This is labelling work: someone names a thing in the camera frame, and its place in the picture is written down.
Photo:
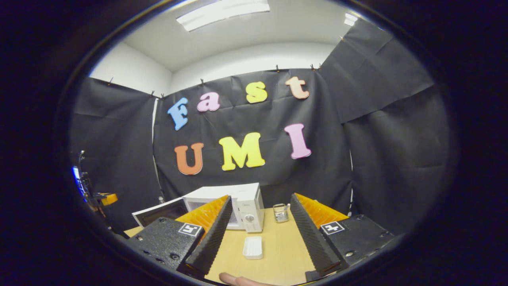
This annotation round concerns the white rectangular tray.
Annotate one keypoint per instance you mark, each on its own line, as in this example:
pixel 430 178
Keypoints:
pixel 253 248

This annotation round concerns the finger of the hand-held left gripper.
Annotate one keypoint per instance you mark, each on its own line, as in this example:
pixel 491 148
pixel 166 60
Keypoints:
pixel 109 199

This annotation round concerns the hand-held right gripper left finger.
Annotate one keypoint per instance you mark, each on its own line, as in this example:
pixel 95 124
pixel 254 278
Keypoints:
pixel 210 242

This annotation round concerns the small ceiling light panel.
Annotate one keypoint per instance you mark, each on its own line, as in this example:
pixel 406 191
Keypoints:
pixel 351 19

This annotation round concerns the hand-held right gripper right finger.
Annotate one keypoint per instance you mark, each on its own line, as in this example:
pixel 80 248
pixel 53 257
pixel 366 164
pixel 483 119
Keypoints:
pixel 313 242

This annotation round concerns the large ceiling light panel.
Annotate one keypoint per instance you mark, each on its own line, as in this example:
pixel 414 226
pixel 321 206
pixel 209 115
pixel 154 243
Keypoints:
pixel 222 12

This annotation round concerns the white microwave oven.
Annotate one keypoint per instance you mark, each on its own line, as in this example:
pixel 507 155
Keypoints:
pixel 250 198

